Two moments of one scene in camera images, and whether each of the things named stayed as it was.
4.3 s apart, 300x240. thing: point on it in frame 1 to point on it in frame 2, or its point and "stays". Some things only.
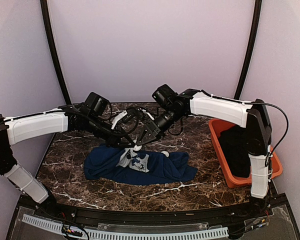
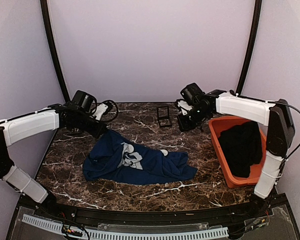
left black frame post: (53, 50) stays
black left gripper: (114, 141) to (99, 129)
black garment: (234, 141) stays
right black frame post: (256, 28) stays
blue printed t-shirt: (141, 167) stays
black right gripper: (154, 128) to (184, 125)
